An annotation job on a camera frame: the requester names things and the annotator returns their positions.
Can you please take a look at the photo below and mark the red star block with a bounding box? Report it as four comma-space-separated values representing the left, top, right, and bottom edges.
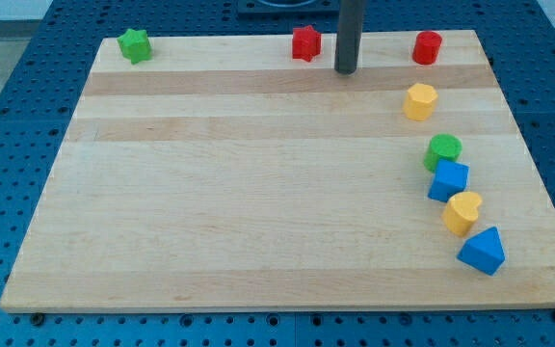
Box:
291, 25, 322, 62

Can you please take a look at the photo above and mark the green star block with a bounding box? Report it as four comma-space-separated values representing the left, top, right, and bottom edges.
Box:
117, 28, 152, 65

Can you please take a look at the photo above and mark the light wooden board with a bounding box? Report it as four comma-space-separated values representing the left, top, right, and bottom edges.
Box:
0, 30, 555, 313

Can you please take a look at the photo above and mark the yellow hexagon block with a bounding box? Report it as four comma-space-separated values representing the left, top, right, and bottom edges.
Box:
403, 83, 438, 121

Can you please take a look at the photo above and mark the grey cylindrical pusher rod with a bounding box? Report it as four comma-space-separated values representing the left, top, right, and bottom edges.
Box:
333, 0, 366, 75

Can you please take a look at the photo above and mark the green cylinder block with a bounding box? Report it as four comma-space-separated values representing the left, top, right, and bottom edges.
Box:
423, 133, 463, 173

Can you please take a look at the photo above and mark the blue cube block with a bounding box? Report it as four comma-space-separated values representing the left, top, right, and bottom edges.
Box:
428, 159, 469, 202

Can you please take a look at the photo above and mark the yellow heart block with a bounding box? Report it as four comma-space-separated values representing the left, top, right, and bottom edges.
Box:
441, 191, 483, 237

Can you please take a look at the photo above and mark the red cylinder block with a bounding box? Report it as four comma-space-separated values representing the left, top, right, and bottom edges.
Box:
411, 31, 442, 65

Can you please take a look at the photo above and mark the blue triangle block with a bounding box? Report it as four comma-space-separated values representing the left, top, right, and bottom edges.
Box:
457, 227, 506, 276

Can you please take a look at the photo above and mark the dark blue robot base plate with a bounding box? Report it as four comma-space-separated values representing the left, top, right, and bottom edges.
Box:
236, 0, 340, 18

